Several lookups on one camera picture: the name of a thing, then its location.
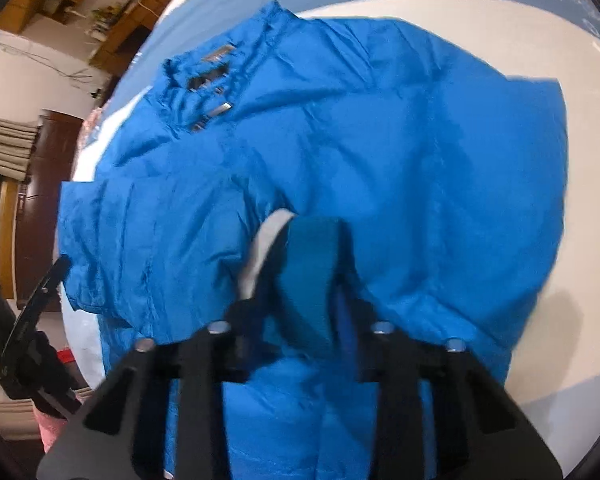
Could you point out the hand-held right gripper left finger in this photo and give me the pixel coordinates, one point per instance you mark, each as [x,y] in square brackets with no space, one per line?
[305,285]

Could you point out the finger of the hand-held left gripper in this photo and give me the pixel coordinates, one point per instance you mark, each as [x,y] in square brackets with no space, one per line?
[42,292]

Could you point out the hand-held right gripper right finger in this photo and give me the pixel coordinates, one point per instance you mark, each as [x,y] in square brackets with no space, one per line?
[367,355]

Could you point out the blue puffer jacket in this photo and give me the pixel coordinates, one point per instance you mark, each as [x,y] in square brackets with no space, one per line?
[360,160]

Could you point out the dark wooden door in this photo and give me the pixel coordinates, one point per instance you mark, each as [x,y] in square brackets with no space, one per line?
[47,185]

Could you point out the beige window curtain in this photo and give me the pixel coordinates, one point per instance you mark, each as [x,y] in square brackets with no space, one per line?
[5,145]

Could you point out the pink patterned cloth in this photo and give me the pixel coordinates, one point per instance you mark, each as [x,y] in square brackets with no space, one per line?
[92,127]

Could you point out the white and blue bedsheet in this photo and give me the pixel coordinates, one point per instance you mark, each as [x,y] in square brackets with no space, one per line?
[505,40]

